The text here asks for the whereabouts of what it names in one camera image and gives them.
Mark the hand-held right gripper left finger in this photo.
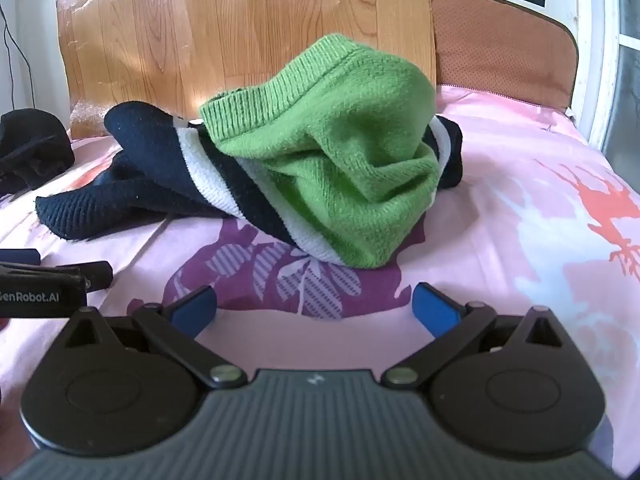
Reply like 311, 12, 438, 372
63, 285, 248, 390

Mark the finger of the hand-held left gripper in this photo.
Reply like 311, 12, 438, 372
0, 249, 41, 267
75, 261, 113, 292

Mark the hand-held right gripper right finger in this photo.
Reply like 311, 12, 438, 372
382, 282, 576, 390

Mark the green navy striped sweater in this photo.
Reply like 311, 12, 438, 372
34, 32, 463, 270

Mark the black clothes pile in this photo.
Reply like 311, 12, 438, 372
0, 108, 76, 196

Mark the pink floral bedsheet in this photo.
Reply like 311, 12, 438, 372
0, 82, 640, 461

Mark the brown perforated cushion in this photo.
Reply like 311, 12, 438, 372
430, 0, 581, 112

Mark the wooden headboard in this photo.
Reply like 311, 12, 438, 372
56, 0, 438, 139

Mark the black wall cable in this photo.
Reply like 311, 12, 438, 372
0, 2, 36, 111

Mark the white window frame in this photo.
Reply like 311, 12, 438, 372
570, 0, 640, 157

